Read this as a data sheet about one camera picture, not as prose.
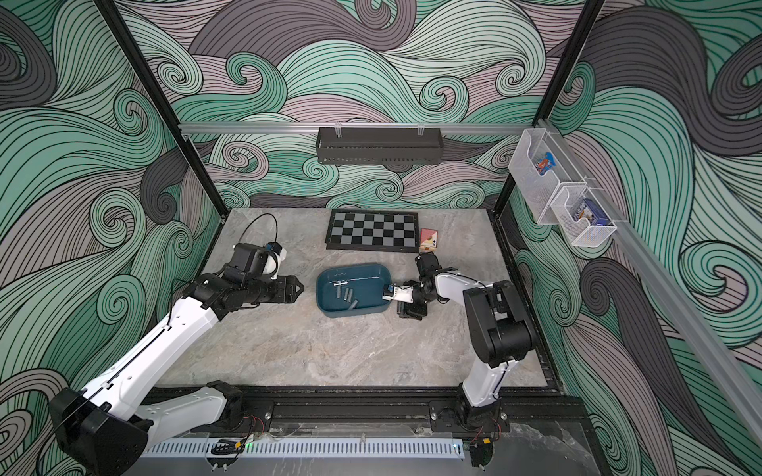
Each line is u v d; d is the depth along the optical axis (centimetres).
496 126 95
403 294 83
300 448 70
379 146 106
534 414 74
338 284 98
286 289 67
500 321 49
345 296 95
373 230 110
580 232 67
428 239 110
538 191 86
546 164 83
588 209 66
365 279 100
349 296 95
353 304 92
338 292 95
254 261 59
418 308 84
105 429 36
